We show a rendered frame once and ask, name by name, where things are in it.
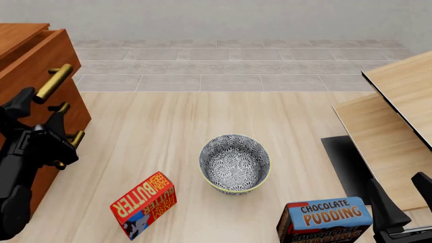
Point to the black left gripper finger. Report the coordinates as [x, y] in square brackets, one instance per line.
[18, 103]
[58, 124]

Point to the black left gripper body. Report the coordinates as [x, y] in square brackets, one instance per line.
[47, 149]

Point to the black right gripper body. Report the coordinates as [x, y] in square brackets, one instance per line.
[408, 236]

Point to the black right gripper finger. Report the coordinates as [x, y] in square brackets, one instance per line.
[426, 184]
[386, 210]

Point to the wooden cabinet drawer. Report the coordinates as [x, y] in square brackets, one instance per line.
[77, 97]
[50, 182]

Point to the wooden drawer standing open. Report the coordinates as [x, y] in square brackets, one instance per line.
[40, 58]

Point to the red-brown wooden cabinet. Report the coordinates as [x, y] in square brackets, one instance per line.
[20, 35]

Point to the blue chocolate pudding box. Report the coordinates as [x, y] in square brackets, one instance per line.
[332, 212]

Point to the red butter box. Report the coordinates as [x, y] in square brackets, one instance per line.
[143, 202]

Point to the black-and-white patterned bowl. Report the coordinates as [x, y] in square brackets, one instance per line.
[234, 165]

